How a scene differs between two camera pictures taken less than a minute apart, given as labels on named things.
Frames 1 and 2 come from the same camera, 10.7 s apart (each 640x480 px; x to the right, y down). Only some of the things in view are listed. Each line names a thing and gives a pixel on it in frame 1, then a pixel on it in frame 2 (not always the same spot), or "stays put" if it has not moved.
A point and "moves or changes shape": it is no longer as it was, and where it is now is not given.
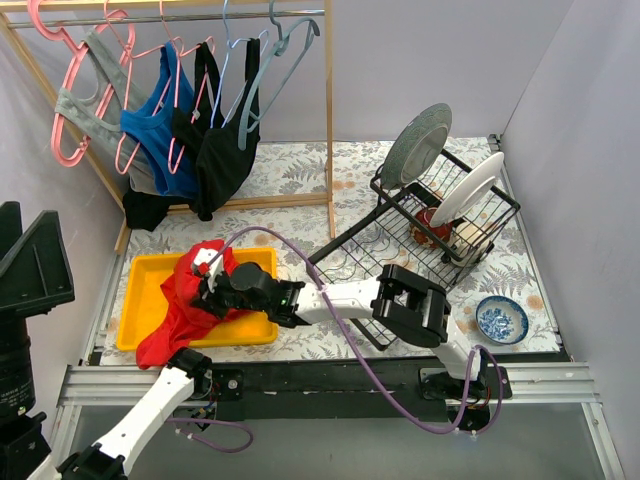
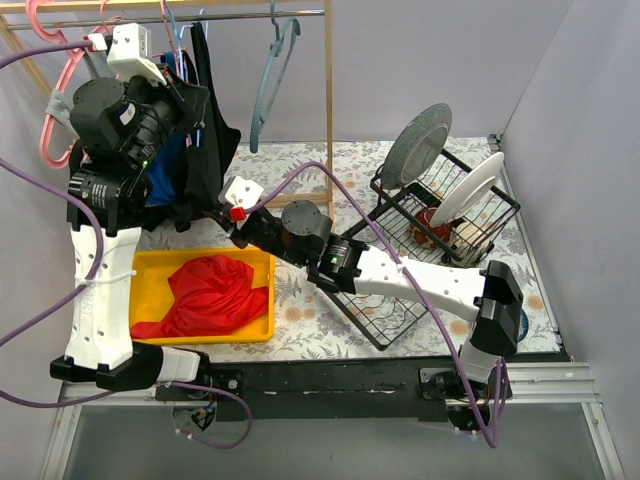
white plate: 468,191 stays put
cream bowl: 469,244 stays put
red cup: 425,237 stays put
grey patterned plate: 417,146 stays put
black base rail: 340,389 stays put
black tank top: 222,168 moves or changes shape
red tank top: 181,323 moves or changes shape
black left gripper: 31,288 → 185,101
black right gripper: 209,298 → 238,233
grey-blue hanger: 308,26 → 295,31
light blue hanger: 223,69 → 198,132
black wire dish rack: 441,215 stays put
